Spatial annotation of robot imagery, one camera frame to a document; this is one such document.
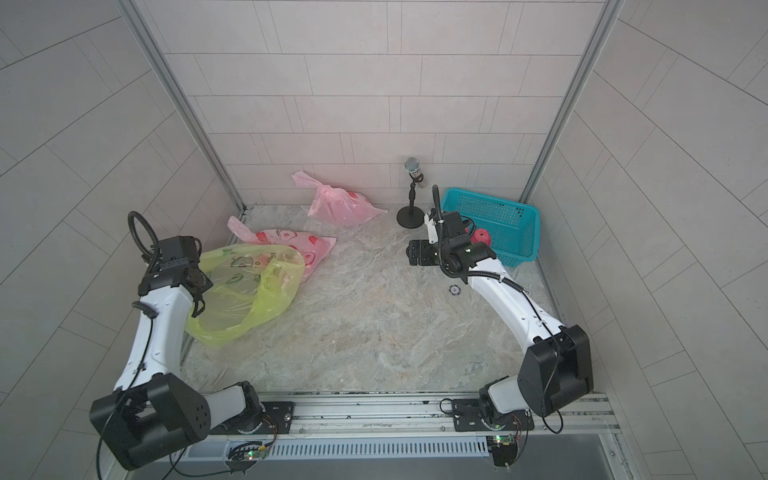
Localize yellow-green plastic bag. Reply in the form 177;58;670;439
185;244;305;347

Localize plain pink plastic bag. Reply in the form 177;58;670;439
292;171;386;227

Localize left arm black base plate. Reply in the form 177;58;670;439
210;401;295;436

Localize left circuit board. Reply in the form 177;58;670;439
225;441;271;474

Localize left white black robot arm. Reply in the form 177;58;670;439
89;211;265;471

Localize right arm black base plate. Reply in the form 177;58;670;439
446;399;535;432

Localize circuit board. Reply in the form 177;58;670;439
225;441;271;474
486;435;519;470

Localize microphone on black stand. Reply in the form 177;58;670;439
396;157;424;229

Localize right circuit board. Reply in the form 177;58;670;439
486;435;519;470

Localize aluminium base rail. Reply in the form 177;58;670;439
117;392;620;444

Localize pink strawberry print plastic bag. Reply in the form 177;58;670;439
227;216;337;282

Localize teal plastic basket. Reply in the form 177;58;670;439
441;188;541;268

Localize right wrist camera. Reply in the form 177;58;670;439
424;214;439;244

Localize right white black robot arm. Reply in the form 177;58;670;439
407;186;594;431

